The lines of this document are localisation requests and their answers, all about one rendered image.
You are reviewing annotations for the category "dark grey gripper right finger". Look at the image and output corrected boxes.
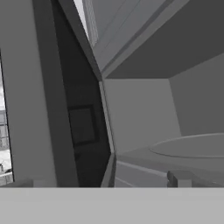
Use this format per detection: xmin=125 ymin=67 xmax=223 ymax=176
xmin=166 ymin=170 xmax=224 ymax=188

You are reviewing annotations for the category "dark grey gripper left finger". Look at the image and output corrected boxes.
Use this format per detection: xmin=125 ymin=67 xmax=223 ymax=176
xmin=0 ymin=178 xmax=56 ymax=188

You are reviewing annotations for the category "round grey microwave turntable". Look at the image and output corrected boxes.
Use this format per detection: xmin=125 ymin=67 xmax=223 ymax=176
xmin=149 ymin=132 xmax=224 ymax=160

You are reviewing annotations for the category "grey microwave oven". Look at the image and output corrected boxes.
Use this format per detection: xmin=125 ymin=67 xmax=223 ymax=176
xmin=73 ymin=0 xmax=224 ymax=188

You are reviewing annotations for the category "grey microwave door, dark window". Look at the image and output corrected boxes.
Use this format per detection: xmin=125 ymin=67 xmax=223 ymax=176
xmin=0 ymin=0 xmax=117 ymax=188

